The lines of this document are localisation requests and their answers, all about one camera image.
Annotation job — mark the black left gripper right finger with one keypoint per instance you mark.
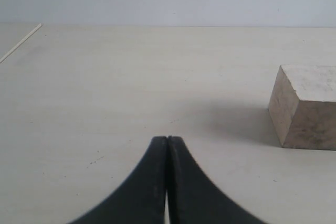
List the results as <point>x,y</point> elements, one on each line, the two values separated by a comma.
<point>192,196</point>

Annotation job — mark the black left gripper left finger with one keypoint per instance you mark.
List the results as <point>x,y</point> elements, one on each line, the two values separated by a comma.
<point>141,197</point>

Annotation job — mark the largest wooden cube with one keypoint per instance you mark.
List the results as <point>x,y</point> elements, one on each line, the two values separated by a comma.
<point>302,107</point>

